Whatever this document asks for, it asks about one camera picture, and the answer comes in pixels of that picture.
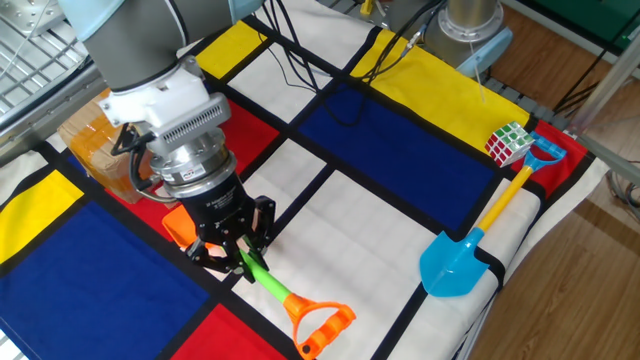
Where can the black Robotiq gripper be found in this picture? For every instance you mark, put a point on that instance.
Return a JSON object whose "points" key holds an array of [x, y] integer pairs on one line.
{"points": [[222, 212]]}

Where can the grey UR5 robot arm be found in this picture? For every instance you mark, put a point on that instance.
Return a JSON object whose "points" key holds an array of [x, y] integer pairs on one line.
{"points": [[140, 45]]}

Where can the taped cardboard box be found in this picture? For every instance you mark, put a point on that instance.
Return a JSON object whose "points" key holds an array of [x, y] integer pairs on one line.
{"points": [[90, 145]]}

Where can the Mondrian pattern tablecloth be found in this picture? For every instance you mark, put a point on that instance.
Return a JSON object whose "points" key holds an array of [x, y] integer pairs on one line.
{"points": [[400, 160]]}

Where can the yellow clip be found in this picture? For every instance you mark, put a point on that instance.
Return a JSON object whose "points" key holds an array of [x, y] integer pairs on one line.
{"points": [[366, 7]]}

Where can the Rubik's cube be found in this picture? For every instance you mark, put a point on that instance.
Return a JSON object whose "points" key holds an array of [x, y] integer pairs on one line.
{"points": [[507, 145]]}

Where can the silver perforated plate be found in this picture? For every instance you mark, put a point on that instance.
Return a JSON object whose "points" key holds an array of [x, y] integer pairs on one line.
{"points": [[30, 15]]}

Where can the aluminium frame post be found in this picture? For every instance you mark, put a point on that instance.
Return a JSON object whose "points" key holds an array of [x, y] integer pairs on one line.
{"points": [[605, 82]]}

